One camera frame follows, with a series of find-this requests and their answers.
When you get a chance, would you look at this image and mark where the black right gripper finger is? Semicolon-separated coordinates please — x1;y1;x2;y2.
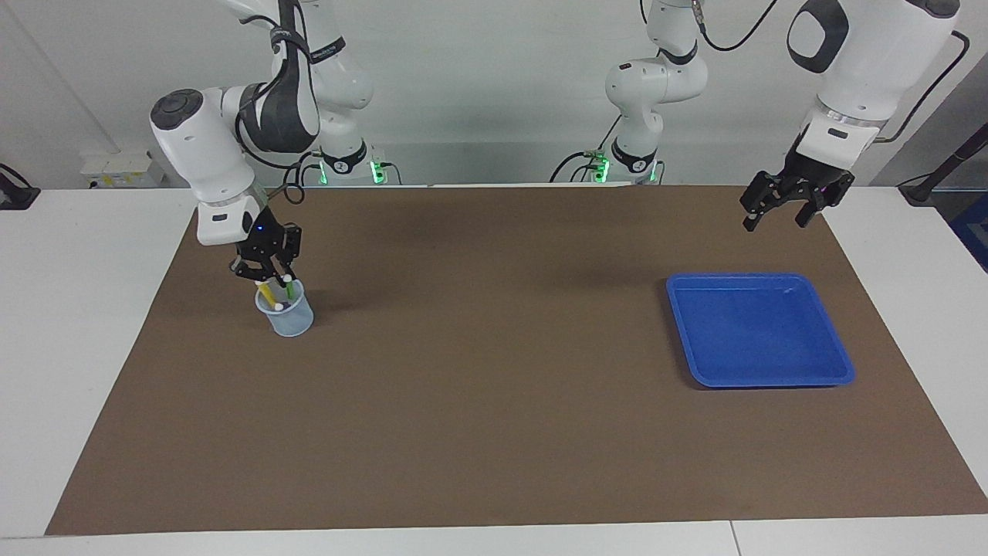
232;251;280;288
274;222;303;280

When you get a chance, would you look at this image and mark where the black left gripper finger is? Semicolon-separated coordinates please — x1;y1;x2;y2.
795;181;856;229
739;171;788;232

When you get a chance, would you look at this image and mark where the pale blue mesh cup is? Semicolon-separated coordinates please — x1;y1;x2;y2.
255;278;315;338

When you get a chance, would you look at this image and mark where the black stand pole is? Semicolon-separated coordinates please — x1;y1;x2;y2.
899;124;988;205

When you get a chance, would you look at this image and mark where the blue plastic tray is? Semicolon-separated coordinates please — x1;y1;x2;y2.
666;273;856;388

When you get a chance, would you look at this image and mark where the brown table mat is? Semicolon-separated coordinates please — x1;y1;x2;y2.
45;185;988;536

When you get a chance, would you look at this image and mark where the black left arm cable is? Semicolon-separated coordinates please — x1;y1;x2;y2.
691;0;970;144

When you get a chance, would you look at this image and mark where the black base cable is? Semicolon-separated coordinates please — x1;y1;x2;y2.
550;116;620;184

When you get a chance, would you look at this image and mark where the black clamp mount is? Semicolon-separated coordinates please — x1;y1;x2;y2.
0;164;41;211

